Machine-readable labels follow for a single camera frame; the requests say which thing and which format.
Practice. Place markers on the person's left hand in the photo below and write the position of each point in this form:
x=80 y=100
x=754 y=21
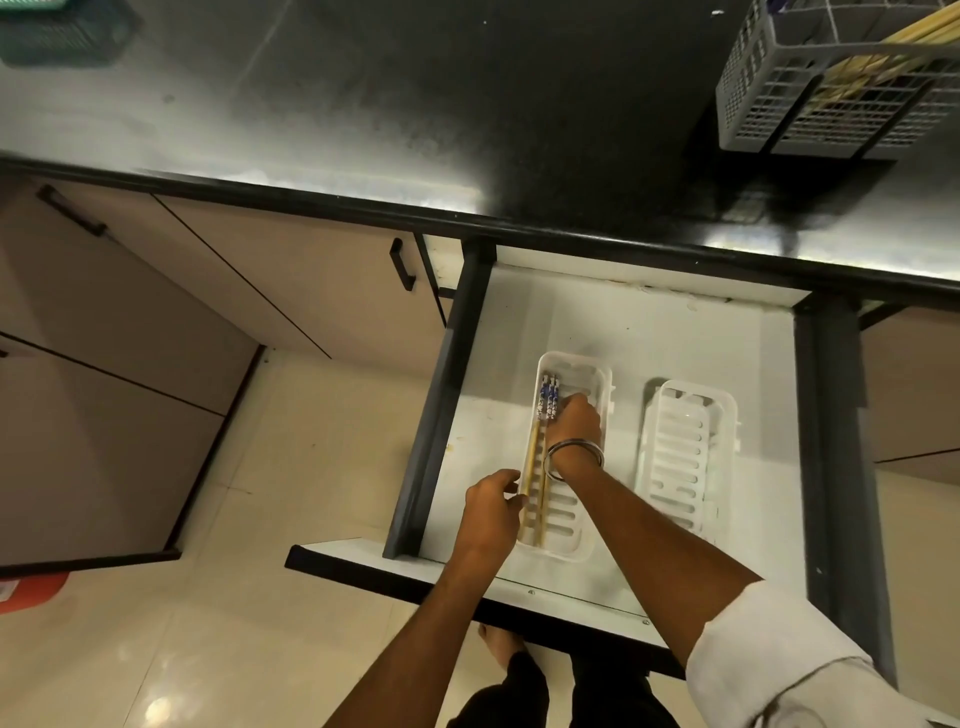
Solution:
x=484 y=521

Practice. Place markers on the grey plastic cutlery basket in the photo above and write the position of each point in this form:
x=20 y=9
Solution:
x=757 y=112

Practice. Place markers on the person's left forearm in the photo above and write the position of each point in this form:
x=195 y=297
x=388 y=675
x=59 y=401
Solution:
x=420 y=637

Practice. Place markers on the teal plastic basket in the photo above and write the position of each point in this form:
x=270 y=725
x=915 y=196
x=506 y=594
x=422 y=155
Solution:
x=60 y=30

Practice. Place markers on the person's right hand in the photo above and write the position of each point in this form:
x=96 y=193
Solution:
x=579 y=431

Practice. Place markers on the bundle of wooden chopsticks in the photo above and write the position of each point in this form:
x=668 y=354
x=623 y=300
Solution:
x=877 y=67

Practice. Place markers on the white shirt sleeve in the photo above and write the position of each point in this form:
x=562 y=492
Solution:
x=795 y=667

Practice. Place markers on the red plastic object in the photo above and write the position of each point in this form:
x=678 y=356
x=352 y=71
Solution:
x=30 y=592

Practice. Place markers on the white slotted plastic tray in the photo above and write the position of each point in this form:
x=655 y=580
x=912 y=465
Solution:
x=570 y=517

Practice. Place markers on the wooden chopstick with blue end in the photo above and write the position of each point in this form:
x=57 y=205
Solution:
x=531 y=457
x=552 y=397
x=546 y=394

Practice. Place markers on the person's right forearm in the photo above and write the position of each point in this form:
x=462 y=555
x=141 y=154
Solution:
x=652 y=547

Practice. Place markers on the beige cabinet door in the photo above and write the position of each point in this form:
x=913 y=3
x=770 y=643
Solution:
x=135 y=277
x=300 y=277
x=90 y=465
x=919 y=390

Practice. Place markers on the person's left fingers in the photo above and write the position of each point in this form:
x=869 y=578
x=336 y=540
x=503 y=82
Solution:
x=516 y=496

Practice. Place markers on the person's bare foot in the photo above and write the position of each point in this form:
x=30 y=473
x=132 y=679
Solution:
x=501 y=643

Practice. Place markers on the person's right fingers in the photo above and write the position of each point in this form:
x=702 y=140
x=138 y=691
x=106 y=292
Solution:
x=571 y=406

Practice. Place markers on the white drawer with dark frame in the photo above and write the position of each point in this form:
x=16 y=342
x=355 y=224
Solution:
x=675 y=337

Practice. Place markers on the white slotted plastic lid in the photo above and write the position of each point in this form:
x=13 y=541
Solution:
x=686 y=457

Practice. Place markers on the black trousers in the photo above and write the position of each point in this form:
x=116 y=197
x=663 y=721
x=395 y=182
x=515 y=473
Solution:
x=600 y=694

